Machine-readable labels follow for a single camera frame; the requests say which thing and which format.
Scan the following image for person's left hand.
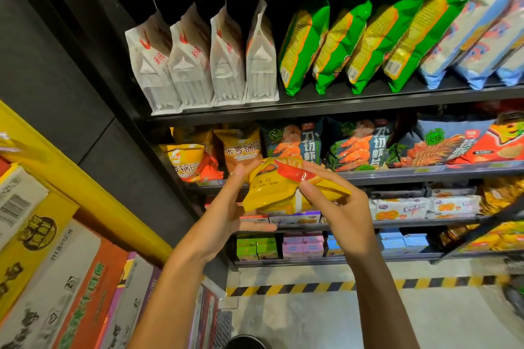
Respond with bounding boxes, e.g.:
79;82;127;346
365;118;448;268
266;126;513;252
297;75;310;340
184;157;279;260

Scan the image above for person's right hand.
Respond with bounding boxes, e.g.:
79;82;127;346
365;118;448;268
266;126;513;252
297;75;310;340
295;160;379;260

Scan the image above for row of small blue boxes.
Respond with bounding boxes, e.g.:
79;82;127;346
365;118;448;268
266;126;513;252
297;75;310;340
326;232;431;256

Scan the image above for dark shrimp chip bags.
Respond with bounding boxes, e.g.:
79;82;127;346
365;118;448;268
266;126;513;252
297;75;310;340
326;119;396;172
389;119;496;170
264;122;324;161

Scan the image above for orange yellow snack bag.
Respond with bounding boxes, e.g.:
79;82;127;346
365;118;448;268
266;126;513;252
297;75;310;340
157;128;224;184

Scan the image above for tan snack bag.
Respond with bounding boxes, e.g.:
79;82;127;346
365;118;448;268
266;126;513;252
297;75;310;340
215;125;265;174

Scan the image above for black metal shelf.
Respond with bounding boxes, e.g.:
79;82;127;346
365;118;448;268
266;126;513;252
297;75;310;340
25;0;524;268

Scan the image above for row of plain white bags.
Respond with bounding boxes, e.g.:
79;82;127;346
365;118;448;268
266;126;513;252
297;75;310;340
124;0;279;115

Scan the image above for row of orange chip bags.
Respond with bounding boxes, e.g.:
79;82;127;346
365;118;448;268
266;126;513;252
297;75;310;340
449;111;524;166

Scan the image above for green fries snack bag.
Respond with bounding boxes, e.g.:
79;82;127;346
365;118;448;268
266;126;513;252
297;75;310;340
383;0;476;94
311;0;373;94
278;1;331;98
346;0;425;96

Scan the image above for blue puffed snack bag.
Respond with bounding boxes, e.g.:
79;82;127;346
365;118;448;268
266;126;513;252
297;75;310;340
454;0;524;91
419;0;524;91
495;42;524;88

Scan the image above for person's left forearm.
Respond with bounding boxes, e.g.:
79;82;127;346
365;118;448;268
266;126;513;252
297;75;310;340
128;246;222;349

